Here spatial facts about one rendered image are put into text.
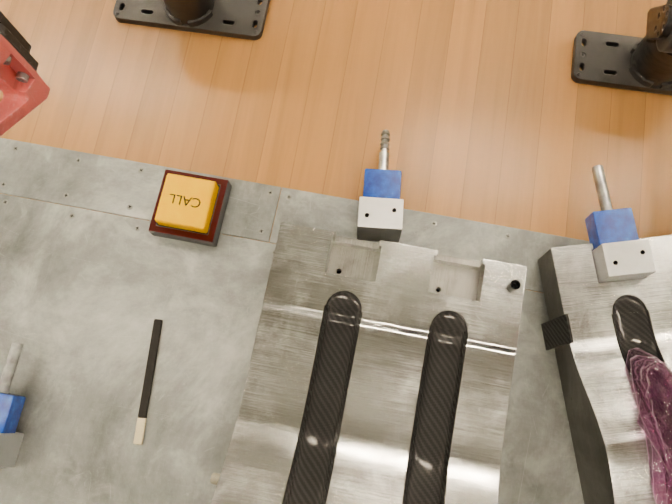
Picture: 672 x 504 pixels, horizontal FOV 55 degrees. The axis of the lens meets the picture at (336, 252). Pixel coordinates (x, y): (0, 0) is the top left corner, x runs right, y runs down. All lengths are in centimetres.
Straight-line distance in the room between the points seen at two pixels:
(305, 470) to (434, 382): 15
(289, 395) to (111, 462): 23
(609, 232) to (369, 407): 32
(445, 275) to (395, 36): 34
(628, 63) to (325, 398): 56
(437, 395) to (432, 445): 5
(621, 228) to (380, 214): 26
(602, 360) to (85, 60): 73
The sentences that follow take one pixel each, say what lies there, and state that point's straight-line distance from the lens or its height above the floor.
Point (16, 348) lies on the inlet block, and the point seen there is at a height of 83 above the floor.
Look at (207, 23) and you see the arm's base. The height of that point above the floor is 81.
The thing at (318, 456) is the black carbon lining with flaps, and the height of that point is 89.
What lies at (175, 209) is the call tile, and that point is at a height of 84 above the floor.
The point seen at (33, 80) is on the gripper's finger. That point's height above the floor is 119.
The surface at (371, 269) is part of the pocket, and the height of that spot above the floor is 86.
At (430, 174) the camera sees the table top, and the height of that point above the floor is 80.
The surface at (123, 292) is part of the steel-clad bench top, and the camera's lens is 81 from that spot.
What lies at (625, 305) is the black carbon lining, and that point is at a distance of 76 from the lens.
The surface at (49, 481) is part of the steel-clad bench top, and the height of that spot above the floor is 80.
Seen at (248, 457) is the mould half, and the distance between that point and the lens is 66.
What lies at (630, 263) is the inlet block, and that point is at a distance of 74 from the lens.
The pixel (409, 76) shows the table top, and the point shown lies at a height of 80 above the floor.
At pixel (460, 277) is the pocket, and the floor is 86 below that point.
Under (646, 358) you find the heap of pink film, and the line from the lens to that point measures 74.
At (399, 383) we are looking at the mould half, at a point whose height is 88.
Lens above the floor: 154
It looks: 75 degrees down
